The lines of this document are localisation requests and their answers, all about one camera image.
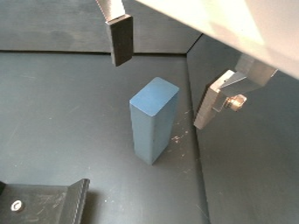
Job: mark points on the black curved stand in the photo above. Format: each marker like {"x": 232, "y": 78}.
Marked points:
{"x": 43, "y": 204}

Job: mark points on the black-padded gripper left finger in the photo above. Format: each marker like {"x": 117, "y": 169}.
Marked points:
{"x": 119, "y": 30}

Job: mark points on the light blue rectangular block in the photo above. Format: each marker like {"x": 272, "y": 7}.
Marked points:
{"x": 152, "y": 108}

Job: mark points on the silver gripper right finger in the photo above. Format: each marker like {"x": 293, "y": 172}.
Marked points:
{"x": 225, "y": 91}

